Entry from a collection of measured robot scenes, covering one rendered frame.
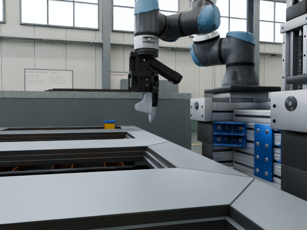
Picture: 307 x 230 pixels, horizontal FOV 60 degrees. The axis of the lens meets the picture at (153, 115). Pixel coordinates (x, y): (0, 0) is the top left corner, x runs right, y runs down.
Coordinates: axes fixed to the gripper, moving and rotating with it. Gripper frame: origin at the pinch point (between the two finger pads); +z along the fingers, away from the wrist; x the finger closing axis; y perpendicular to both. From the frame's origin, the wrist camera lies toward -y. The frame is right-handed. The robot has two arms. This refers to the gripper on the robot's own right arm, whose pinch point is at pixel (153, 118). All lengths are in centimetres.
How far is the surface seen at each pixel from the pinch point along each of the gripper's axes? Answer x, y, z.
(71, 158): 9.5, 23.2, 9.5
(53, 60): -885, 147, -164
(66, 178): 38.3, 21.9, 7.2
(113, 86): -891, -58, -80
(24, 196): 46, 26, 7
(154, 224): 54, 12, 8
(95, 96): -81, 16, -10
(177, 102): -81, -34, -7
